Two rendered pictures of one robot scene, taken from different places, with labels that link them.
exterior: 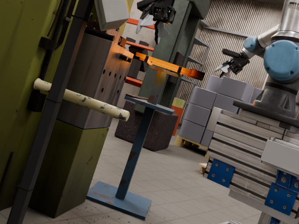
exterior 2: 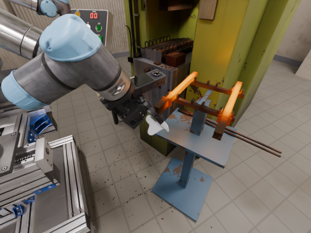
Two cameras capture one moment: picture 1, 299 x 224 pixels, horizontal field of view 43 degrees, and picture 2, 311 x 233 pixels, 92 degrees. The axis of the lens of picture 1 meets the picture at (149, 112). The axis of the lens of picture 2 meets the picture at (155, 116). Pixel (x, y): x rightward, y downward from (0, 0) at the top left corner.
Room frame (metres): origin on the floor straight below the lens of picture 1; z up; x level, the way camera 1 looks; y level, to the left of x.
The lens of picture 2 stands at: (2.54, -0.66, 1.30)
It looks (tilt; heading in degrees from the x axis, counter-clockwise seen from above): 40 degrees down; 119
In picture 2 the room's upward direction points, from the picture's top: straight up
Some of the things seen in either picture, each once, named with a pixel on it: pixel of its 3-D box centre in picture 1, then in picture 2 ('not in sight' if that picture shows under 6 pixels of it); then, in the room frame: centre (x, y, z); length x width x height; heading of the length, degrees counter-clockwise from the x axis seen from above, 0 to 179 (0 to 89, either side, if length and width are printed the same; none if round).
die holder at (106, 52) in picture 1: (65, 72); (172, 80); (2.08, 0.51, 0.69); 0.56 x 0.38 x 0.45; 77
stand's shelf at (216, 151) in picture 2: (151, 105); (195, 131); (2.46, 0.00, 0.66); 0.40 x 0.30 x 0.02; 175
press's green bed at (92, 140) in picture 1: (39, 151); (169, 118); (2.08, 0.51, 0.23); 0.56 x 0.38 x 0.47; 77
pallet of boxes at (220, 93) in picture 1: (229, 121); not in sight; (6.32, -1.31, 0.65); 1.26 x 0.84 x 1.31; 60
